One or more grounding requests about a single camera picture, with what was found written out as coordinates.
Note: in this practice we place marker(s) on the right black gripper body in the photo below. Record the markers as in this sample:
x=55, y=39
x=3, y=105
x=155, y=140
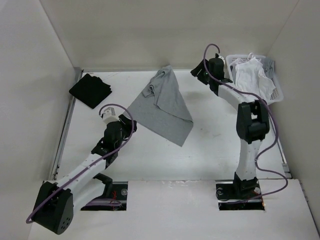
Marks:
x=202, y=75

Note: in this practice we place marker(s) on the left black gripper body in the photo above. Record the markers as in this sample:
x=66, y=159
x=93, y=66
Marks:
x=119, y=142

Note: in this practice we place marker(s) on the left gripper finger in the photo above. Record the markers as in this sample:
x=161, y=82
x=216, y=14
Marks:
x=124, y=119
x=132, y=126

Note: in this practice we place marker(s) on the grey tank top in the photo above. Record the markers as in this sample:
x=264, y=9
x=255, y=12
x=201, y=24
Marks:
x=160, y=107

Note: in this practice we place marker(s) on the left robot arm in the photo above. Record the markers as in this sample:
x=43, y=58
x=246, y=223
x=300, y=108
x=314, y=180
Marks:
x=86, y=186

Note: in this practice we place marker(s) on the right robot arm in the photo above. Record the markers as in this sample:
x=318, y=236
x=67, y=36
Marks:
x=252, y=125

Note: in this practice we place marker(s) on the white tank top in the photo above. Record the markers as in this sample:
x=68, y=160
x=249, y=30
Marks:
x=249, y=76

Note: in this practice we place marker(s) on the folded black tank top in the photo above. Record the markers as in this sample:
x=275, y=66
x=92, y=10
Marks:
x=90, y=90

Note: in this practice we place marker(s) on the grey garment in basket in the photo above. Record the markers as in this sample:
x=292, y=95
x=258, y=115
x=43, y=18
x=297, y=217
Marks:
x=269, y=67

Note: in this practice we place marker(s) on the white plastic laundry basket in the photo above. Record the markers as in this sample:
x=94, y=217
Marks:
x=277, y=94

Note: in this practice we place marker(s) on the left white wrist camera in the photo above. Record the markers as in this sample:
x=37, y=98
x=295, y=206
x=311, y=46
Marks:
x=109, y=115

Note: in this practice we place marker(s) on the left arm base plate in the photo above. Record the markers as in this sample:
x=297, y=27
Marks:
x=121, y=193

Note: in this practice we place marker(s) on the metal table edge rail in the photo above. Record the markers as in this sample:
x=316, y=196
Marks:
x=56, y=161

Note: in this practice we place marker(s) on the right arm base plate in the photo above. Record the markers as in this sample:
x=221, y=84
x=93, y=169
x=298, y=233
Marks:
x=230, y=200

